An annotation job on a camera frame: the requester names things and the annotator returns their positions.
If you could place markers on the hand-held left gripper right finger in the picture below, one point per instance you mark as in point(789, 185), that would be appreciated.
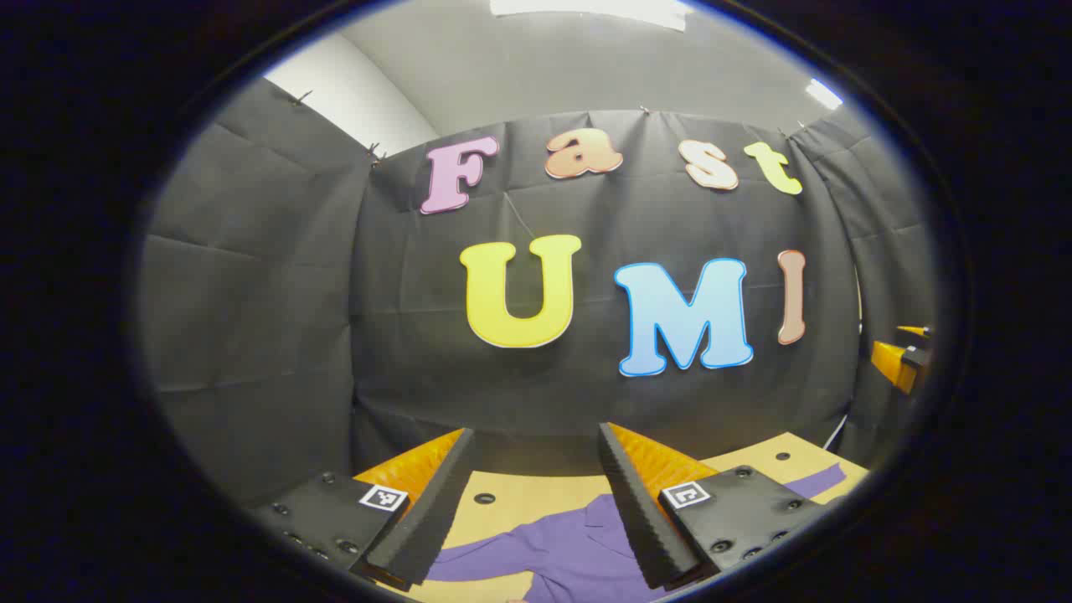
point(641, 519)

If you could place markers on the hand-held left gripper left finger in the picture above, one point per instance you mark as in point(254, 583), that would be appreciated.
point(435, 511)

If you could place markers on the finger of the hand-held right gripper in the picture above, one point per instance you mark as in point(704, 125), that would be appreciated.
point(889, 362)

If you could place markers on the purple button shirt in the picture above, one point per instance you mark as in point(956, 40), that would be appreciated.
point(569, 553)

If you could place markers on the small ceiling light panel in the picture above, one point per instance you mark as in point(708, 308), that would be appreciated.
point(824, 94)

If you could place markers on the large ceiling light panel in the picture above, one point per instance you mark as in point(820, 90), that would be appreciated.
point(586, 10)

